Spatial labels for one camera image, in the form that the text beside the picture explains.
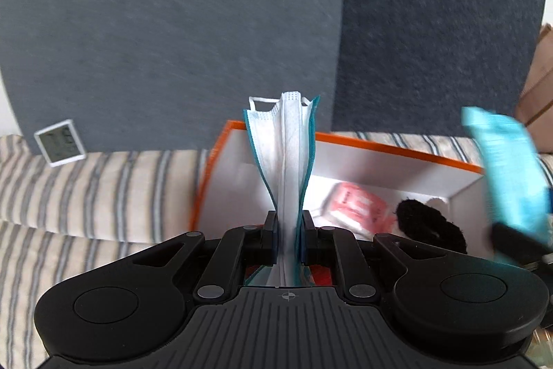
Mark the striped pillow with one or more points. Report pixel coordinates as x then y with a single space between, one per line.
108 187

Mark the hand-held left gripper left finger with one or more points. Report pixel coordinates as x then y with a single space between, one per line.
272 243

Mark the teal wipes packet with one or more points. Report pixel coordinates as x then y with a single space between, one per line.
505 170

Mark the striped bed sheet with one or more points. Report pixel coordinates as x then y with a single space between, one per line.
26 274

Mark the pink packet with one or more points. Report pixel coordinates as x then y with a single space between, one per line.
356 204

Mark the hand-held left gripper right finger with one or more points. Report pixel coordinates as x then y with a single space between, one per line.
306 243

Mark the orange cardboard box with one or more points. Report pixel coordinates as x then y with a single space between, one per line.
242 187

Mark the black hair scrunchie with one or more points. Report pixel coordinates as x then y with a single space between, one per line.
432 226

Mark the white digital thermometer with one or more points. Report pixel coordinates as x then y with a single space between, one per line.
60 142

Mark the blue face mask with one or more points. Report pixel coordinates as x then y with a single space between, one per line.
285 161

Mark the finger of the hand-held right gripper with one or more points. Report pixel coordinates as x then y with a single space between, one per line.
549 200
518 248

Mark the dark grey headboard panel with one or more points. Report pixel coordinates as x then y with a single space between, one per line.
432 27

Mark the light grey headboard panel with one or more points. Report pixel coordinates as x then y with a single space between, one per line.
173 27

